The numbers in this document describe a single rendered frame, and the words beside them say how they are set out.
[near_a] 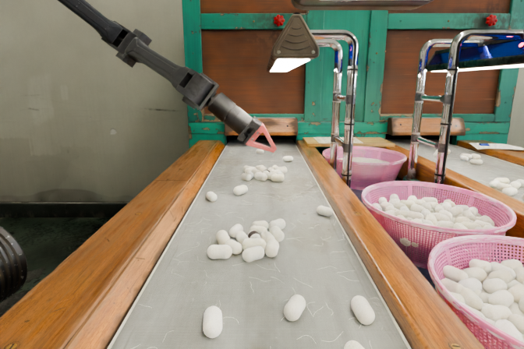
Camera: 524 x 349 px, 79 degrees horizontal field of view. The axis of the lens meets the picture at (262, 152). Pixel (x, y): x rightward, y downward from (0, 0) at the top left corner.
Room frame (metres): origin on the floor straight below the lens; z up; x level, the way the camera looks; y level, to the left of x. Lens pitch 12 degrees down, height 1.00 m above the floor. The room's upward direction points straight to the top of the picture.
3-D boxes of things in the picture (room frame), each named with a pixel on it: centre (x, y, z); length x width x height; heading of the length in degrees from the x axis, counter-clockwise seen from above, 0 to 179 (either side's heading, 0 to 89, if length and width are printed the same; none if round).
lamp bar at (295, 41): (0.87, -0.06, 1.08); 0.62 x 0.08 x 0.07; 0
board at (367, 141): (1.26, -0.34, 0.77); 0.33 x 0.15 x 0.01; 90
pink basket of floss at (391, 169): (1.04, -0.34, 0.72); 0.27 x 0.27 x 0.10
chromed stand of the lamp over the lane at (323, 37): (0.87, -0.14, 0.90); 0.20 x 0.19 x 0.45; 0
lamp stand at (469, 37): (0.87, -0.54, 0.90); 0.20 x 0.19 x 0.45; 0
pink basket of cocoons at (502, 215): (0.60, -0.34, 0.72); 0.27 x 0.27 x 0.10
